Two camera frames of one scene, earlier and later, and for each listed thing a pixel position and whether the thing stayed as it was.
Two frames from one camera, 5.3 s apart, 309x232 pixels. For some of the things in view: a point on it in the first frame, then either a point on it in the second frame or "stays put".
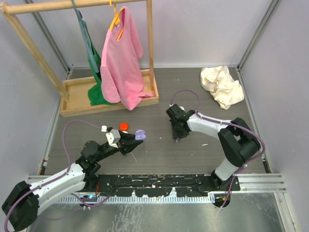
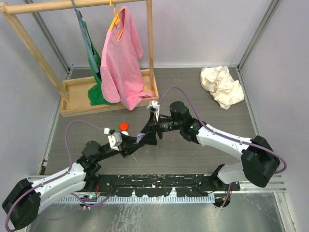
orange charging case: [123, 126] stays put
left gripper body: [122, 147] stays put
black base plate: [158, 185] stays put
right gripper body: [177, 132] → [165, 124]
